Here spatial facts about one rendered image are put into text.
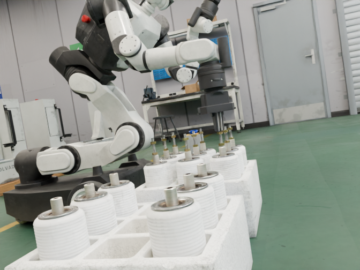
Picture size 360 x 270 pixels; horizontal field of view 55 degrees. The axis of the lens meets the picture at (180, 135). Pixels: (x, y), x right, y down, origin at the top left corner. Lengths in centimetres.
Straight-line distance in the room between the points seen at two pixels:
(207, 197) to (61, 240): 28
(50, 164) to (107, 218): 98
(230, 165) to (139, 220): 39
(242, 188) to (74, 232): 56
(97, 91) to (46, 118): 224
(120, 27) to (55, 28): 661
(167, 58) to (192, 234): 70
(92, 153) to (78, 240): 99
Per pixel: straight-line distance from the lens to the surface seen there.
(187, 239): 58
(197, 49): 109
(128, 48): 119
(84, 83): 161
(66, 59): 170
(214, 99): 110
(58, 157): 170
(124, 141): 152
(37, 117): 386
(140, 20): 149
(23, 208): 174
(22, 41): 835
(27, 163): 185
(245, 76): 627
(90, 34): 159
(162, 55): 116
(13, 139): 335
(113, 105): 158
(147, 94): 576
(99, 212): 78
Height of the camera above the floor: 40
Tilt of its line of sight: 3 degrees down
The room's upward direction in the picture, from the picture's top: 9 degrees counter-clockwise
